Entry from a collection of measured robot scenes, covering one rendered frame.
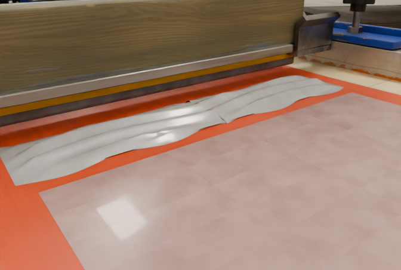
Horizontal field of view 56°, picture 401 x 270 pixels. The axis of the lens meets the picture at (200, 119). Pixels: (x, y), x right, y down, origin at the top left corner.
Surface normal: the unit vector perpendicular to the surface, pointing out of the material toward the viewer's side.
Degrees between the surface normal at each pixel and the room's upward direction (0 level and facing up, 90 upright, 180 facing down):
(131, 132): 30
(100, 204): 0
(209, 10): 90
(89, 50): 90
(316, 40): 90
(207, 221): 0
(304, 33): 90
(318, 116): 0
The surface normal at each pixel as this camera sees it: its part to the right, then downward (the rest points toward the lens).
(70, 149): 0.36, -0.70
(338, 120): -0.01, -0.93
